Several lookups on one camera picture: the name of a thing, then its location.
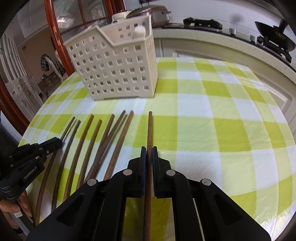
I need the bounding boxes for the red wooden sliding door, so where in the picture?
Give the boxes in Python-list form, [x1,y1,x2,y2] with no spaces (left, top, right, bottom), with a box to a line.
[44,0,125,76]

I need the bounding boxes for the cream perforated plastic basket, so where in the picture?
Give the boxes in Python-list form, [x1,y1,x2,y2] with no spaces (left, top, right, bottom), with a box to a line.
[64,15,158,100]

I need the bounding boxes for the green white checkered tablecloth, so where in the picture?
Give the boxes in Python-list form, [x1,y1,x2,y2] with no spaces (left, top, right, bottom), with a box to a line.
[21,58,295,240]

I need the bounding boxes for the black wok pan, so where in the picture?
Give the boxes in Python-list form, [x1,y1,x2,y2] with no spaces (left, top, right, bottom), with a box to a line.
[255,19,295,52]

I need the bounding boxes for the dark patterned garment on chair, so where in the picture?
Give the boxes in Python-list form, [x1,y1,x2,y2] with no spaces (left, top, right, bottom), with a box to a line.
[40,54,66,76]

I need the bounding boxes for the brown wooden chopstick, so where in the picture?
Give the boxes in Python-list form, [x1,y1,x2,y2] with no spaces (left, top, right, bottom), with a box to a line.
[34,116,76,226]
[76,120,102,189]
[85,114,115,181]
[97,110,126,171]
[103,110,134,180]
[51,119,82,212]
[142,111,153,241]
[63,114,94,201]

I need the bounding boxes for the white pressure cooker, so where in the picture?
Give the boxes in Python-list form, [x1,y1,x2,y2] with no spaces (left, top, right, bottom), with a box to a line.
[112,11,131,23]

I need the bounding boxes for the silver rice cooker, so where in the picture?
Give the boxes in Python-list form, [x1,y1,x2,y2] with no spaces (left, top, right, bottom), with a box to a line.
[127,5,171,28]

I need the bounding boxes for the white ornate dining chair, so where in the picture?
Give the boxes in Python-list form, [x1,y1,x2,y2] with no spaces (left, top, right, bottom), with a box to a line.
[45,57,64,82]

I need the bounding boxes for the person's left hand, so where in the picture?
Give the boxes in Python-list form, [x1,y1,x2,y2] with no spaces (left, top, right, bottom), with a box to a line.
[0,190,32,230]

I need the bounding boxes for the black glass gas stove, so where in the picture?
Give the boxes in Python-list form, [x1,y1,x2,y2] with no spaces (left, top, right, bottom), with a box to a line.
[183,17,292,65]

